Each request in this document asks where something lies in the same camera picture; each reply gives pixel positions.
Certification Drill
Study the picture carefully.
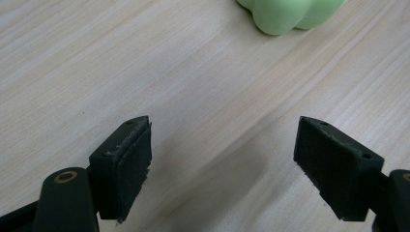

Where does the light green lobed soft toy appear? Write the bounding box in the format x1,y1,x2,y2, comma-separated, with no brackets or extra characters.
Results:
236,0,346,37

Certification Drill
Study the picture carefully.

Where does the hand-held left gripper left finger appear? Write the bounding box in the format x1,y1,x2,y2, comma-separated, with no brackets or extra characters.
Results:
88,115,153,224

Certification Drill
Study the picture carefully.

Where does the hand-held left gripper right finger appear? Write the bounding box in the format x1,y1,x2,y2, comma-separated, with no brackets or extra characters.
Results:
292,115,386,222

